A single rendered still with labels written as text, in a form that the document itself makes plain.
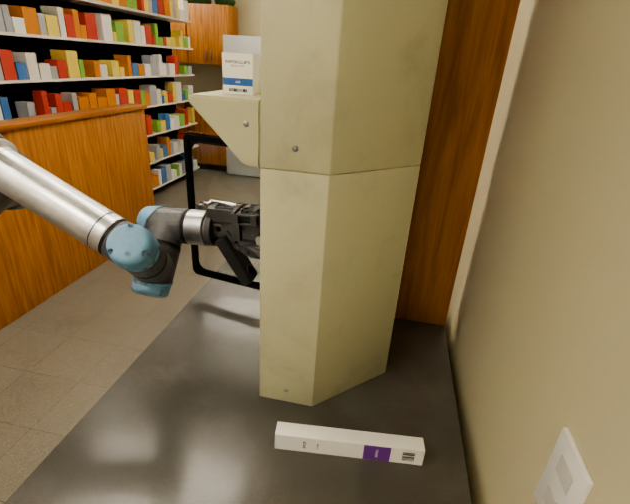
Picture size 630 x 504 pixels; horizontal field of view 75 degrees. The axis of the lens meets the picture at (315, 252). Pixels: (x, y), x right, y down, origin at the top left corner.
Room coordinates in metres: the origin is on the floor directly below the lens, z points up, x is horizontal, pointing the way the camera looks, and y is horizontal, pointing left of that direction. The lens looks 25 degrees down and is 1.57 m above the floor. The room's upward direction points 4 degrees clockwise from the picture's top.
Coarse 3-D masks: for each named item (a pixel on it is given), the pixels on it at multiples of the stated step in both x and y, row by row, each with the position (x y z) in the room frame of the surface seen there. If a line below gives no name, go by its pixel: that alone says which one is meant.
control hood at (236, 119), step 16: (192, 96) 0.65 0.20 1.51; (208, 96) 0.65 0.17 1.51; (224, 96) 0.65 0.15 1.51; (240, 96) 0.67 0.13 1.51; (256, 96) 0.69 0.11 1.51; (208, 112) 0.64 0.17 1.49; (224, 112) 0.64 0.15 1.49; (240, 112) 0.64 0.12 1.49; (256, 112) 0.63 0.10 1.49; (224, 128) 0.64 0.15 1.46; (240, 128) 0.64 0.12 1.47; (256, 128) 0.63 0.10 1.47; (240, 144) 0.64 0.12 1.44; (256, 144) 0.63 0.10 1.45; (256, 160) 0.63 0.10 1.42
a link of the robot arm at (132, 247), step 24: (0, 144) 0.72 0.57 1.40; (0, 168) 0.68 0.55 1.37; (24, 168) 0.69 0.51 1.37; (24, 192) 0.67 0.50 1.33; (48, 192) 0.67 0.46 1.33; (72, 192) 0.68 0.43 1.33; (48, 216) 0.65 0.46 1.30; (72, 216) 0.65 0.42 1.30; (96, 216) 0.65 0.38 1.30; (120, 216) 0.68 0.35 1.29; (96, 240) 0.63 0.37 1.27; (120, 240) 0.61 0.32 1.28; (144, 240) 0.62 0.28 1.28; (120, 264) 0.60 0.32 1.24; (144, 264) 0.61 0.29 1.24
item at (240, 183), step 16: (208, 144) 1.01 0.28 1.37; (192, 160) 1.03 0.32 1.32; (208, 160) 1.01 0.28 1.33; (224, 160) 1.00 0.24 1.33; (240, 160) 0.98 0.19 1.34; (208, 176) 1.01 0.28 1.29; (224, 176) 1.00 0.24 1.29; (240, 176) 0.98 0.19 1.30; (256, 176) 0.97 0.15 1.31; (208, 192) 1.01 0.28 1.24; (224, 192) 1.00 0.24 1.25; (240, 192) 0.98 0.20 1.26; (256, 192) 0.97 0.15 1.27; (208, 256) 1.02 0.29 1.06; (224, 272) 1.00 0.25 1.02
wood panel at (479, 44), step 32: (448, 0) 0.95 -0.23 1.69; (480, 0) 0.94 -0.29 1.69; (512, 0) 0.93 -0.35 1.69; (448, 32) 0.95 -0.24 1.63; (480, 32) 0.94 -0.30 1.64; (512, 32) 0.93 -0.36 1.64; (448, 64) 0.95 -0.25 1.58; (480, 64) 0.94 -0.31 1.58; (448, 96) 0.94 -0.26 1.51; (480, 96) 0.93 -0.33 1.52; (448, 128) 0.94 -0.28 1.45; (480, 128) 0.93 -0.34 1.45; (448, 160) 0.94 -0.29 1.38; (480, 160) 0.93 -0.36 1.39; (416, 192) 0.95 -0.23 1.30; (448, 192) 0.94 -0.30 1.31; (416, 224) 0.95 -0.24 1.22; (448, 224) 0.94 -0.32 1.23; (416, 256) 0.95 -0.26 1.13; (448, 256) 0.93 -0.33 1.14; (416, 288) 0.94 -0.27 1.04; (448, 288) 0.93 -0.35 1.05; (416, 320) 0.94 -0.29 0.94
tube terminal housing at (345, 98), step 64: (320, 0) 0.62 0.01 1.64; (384, 0) 0.65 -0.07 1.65; (320, 64) 0.62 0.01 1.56; (384, 64) 0.66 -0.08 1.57; (320, 128) 0.62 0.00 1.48; (384, 128) 0.67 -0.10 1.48; (320, 192) 0.61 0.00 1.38; (384, 192) 0.68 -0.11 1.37; (320, 256) 0.61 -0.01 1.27; (384, 256) 0.69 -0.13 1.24; (320, 320) 0.61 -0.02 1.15; (384, 320) 0.71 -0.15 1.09; (320, 384) 0.62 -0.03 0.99
